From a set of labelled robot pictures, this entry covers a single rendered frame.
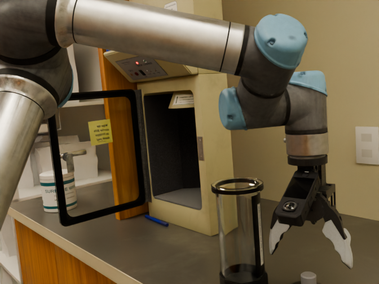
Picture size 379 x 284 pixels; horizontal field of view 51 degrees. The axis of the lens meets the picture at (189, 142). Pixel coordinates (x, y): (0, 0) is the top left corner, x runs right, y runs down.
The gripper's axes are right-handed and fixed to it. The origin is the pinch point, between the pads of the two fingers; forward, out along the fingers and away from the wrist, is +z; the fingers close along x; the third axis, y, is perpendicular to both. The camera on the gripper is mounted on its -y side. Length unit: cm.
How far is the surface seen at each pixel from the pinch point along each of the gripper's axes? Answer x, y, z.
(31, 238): 121, 19, 20
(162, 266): 37.3, 1.9, 8.8
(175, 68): 42, 20, -40
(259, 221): 10.3, 1.8, -6.2
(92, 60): 166, 102, -59
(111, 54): 66, 20, -47
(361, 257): -3.8, 26.4, 8.5
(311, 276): -0.9, -0.8, 2.1
